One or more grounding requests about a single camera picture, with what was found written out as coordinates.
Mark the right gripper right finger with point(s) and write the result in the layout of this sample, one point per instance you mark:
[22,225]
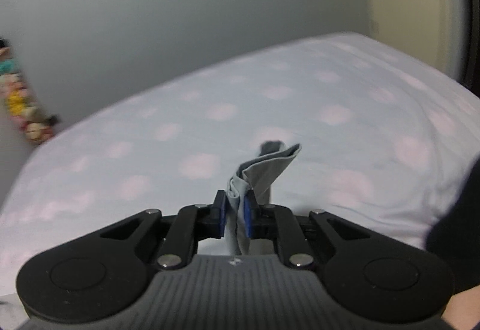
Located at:
[251,212]

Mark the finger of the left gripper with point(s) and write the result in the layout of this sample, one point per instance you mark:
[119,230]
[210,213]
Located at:
[270,147]

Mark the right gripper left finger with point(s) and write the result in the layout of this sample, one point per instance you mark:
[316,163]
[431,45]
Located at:
[218,215]

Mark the grey t-shirt garment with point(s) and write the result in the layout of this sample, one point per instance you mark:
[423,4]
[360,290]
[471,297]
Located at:
[258,174]

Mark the polka dot bed sheet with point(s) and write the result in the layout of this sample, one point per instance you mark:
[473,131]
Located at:
[386,143]

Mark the hanging plush toy organizer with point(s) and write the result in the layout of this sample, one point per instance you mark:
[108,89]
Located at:
[20,103]

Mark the black garment in pile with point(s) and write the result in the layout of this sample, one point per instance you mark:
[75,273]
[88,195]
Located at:
[455,238]

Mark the bare lower leg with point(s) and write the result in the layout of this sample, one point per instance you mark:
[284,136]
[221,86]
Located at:
[463,310]

